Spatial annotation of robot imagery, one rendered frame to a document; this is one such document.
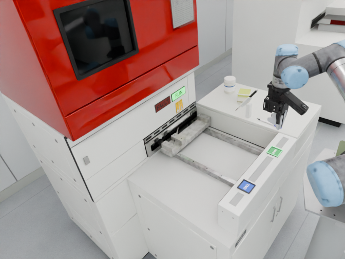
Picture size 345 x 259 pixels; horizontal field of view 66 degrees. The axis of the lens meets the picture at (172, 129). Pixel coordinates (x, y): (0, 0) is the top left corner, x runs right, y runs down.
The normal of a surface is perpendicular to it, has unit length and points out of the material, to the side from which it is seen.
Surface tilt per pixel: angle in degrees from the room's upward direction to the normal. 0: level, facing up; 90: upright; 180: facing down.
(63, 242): 0
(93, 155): 90
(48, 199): 0
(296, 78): 90
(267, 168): 0
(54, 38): 90
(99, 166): 90
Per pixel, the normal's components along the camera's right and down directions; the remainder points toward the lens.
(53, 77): 0.74, 0.33
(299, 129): -0.11, -0.80
